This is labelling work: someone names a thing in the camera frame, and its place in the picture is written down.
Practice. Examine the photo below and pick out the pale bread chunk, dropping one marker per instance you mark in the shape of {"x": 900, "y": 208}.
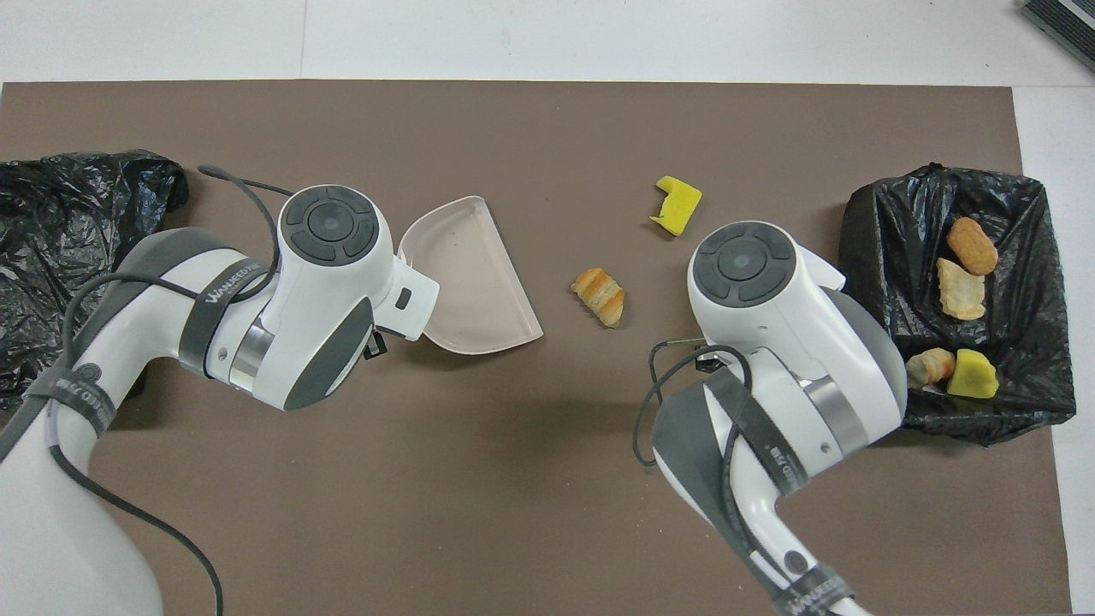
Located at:
{"x": 961, "y": 291}

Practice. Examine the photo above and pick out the brown table mat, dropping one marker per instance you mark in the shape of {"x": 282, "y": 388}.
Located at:
{"x": 513, "y": 470}

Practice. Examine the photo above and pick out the pale toy dumpling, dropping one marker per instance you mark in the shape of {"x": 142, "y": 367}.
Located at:
{"x": 931, "y": 368}

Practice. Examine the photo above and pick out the dark grey ribbed device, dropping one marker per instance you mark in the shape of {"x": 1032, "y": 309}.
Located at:
{"x": 1065, "y": 26}

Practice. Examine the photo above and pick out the brown fried nugget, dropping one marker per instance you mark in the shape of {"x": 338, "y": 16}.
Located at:
{"x": 972, "y": 245}

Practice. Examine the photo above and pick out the striped toy croissant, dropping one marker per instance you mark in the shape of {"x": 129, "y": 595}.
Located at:
{"x": 600, "y": 298}

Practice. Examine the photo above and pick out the notched yellow sponge piece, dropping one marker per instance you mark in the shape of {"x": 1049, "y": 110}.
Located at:
{"x": 680, "y": 208}

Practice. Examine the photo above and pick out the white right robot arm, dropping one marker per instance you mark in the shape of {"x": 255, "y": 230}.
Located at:
{"x": 744, "y": 261}

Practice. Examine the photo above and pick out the beige plastic dustpan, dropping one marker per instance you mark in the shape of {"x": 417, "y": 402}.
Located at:
{"x": 479, "y": 282}

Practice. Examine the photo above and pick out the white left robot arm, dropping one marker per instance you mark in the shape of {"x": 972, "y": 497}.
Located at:
{"x": 329, "y": 227}

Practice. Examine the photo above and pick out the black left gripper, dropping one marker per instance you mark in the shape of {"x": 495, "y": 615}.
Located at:
{"x": 376, "y": 344}

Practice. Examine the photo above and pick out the black bag lined bin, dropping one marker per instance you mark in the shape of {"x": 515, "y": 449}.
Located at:
{"x": 51, "y": 205}
{"x": 1026, "y": 342}

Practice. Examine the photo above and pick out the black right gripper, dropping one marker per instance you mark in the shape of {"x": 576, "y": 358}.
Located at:
{"x": 706, "y": 359}

